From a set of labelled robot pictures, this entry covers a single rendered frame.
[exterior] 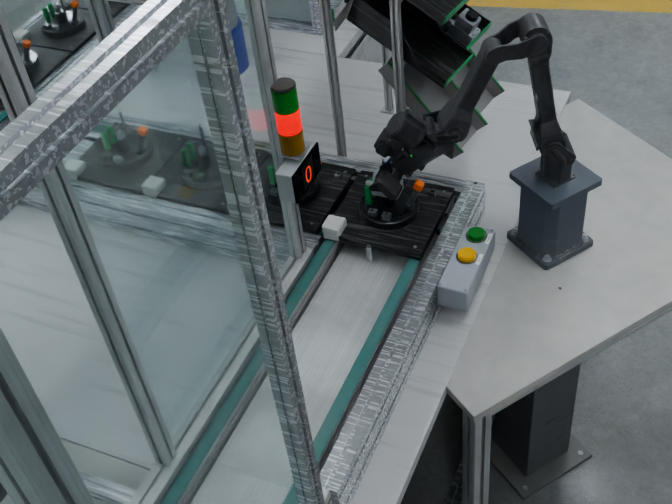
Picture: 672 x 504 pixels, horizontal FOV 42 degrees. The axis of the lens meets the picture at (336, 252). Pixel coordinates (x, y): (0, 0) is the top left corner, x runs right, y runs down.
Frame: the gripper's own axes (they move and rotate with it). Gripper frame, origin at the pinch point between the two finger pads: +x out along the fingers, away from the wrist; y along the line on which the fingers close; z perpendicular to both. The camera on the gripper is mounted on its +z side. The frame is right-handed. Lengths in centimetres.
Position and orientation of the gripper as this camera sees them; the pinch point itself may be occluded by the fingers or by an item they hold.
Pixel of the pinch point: (385, 173)
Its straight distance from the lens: 200.9
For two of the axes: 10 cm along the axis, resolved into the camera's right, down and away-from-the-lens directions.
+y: -4.0, 6.6, -6.3
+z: -6.9, -6.7, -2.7
